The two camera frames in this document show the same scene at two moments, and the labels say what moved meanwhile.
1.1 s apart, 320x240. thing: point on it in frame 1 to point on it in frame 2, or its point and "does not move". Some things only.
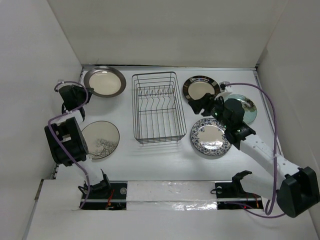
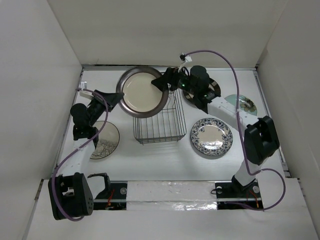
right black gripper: [205, 103] to [171, 76]
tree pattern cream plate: [102, 137] does not move
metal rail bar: [172, 199] does not move
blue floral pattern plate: [208, 138] does not move
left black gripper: [78, 89] to [112, 98]
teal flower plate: [250, 113] does not move
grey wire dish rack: [158, 113] does not move
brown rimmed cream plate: [106, 81] to [142, 98]
